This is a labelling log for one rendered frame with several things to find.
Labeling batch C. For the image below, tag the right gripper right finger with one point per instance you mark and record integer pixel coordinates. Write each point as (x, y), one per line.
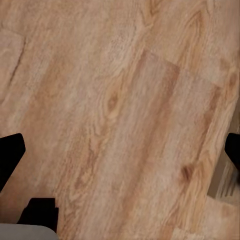
(232, 148)

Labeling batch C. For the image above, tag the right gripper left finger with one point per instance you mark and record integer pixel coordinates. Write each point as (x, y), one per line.
(12, 148)

